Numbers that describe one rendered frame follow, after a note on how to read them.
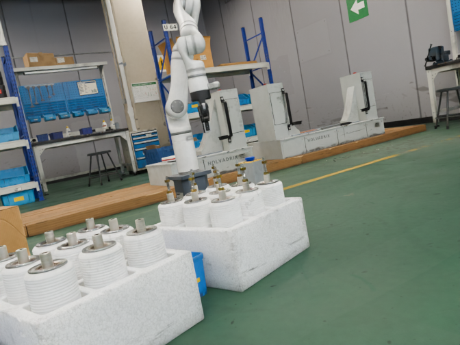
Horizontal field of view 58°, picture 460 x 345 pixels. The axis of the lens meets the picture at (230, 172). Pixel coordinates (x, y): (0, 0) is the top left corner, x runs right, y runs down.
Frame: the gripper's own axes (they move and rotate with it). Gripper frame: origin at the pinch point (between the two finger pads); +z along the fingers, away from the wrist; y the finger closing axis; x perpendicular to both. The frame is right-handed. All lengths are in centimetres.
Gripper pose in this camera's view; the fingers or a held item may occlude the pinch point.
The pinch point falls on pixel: (207, 129)
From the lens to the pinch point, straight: 156.0
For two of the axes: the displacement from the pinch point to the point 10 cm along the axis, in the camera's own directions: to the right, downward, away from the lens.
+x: 9.7, -1.9, 1.1
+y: 1.3, 0.8, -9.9
